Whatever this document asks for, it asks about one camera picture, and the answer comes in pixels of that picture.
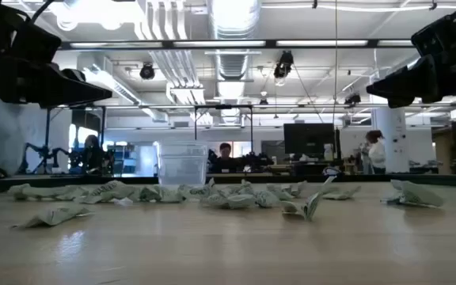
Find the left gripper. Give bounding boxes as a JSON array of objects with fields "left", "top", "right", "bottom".
[{"left": 0, "top": 0, "right": 113, "bottom": 108}]

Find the white blue round object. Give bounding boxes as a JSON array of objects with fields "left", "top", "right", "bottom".
[{"left": 321, "top": 165, "right": 344, "bottom": 178}]

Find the black hanging camera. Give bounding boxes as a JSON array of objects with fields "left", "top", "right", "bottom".
[{"left": 272, "top": 50, "right": 295, "bottom": 80}]

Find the white pillar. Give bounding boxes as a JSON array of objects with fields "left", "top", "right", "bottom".
[{"left": 371, "top": 105, "right": 411, "bottom": 174}]

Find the black ceiling camera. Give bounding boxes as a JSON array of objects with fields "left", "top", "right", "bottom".
[
  {"left": 344, "top": 92, "right": 363, "bottom": 107},
  {"left": 139, "top": 63, "right": 157, "bottom": 82}
]

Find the clear plastic round container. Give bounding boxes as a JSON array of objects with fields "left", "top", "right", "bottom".
[{"left": 156, "top": 139, "right": 210, "bottom": 188}]

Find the black computer monitor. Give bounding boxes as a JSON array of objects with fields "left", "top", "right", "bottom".
[{"left": 283, "top": 123, "right": 336, "bottom": 156}]

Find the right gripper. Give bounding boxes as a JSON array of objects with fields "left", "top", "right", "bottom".
[{"left": 365, "top": 0, "right": 456, "bottom": 109}]

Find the black background rig frame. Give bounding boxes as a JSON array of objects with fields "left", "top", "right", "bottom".
[{"left": 44, "top": 104, "right": 108, "bottom": 176}]

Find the silver ventilation duct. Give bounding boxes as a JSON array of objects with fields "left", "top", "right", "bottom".
[{"left": 208, "top": 0, "right": 262, "bottom": 124}]

